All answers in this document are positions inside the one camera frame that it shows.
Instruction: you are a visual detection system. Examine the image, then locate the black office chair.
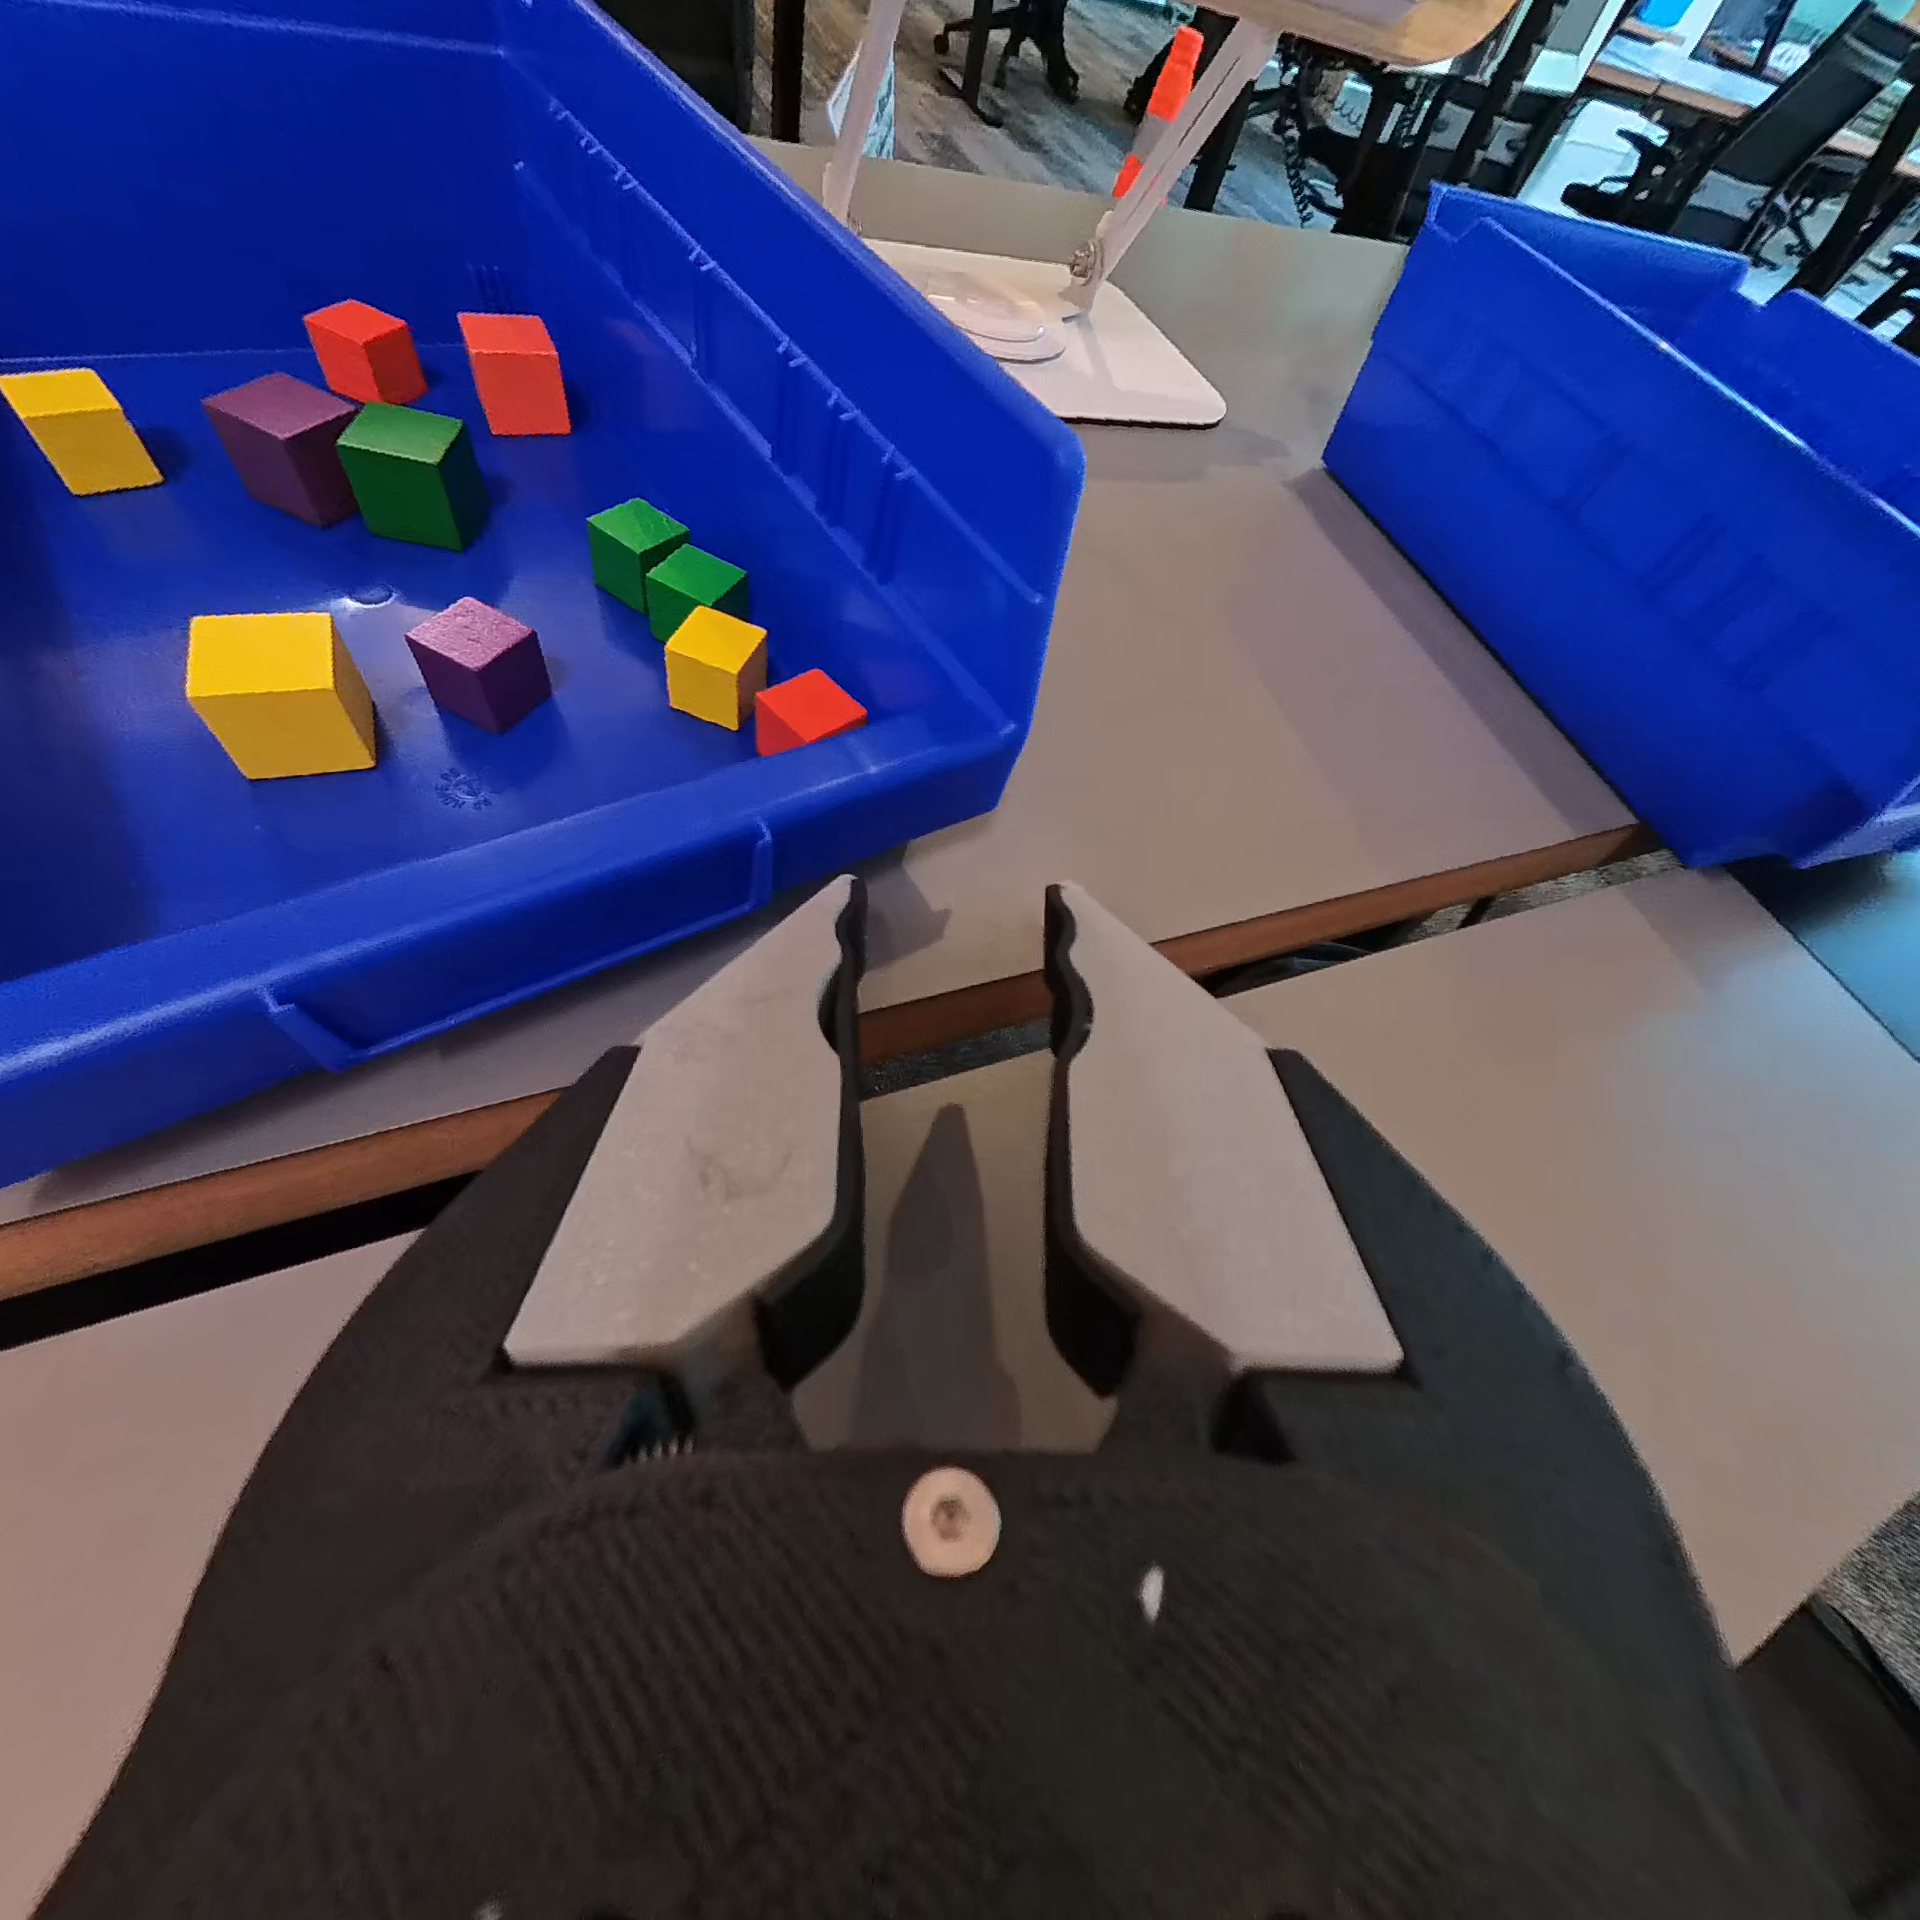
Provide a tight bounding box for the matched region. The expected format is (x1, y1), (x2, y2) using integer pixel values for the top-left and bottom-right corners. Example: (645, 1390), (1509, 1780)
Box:
(1560, 0), (1920, 295)

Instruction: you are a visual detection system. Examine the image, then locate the orange traffic cone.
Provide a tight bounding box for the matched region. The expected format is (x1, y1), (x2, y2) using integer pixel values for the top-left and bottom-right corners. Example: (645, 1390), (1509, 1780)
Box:
(1109, 24), (1206, 200)

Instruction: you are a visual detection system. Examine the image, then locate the blue plastic bin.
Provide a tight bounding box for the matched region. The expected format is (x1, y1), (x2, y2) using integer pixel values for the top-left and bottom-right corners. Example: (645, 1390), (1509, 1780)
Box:
(1323, 184), (1920, 870)
(0, 0), (1084, 1187)

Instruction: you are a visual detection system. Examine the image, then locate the yellow cube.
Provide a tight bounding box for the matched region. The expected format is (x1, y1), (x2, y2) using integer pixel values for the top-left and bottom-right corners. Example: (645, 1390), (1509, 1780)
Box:
(664, 604), (771, 732)
(0, 369), (166, 497)
(188, 612), (379, 782)

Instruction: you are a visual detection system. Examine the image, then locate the wooden document stand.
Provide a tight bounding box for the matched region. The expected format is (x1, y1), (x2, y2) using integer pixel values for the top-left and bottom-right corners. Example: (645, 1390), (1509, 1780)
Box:
(817, 0), (1524, 427)

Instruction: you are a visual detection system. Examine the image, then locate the green cube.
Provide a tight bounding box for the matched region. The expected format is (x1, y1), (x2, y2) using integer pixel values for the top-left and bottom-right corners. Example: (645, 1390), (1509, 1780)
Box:
(337, 403), (490, 552)
(645, 542), (750, 645)
(588, 497), (689, 612)

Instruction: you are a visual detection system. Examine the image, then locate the purple cube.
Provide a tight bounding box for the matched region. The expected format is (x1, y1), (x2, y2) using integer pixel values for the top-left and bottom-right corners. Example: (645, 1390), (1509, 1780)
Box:
(203, 372), (361, 529)
(408, 594), (551, 735)

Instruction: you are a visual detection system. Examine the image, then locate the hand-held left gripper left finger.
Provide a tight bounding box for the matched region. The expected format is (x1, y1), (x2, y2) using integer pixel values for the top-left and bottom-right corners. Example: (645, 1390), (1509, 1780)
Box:
(502, 875), (872, 1388)

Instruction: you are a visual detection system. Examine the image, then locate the wooden top desk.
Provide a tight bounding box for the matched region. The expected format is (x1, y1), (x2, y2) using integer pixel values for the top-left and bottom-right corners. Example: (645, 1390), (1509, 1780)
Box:
(1581, 30), (1920, 169)

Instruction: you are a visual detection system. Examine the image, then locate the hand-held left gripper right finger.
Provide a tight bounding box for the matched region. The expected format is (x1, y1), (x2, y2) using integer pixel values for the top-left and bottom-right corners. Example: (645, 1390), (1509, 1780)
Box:
(1043, 882), (1406, 1400)

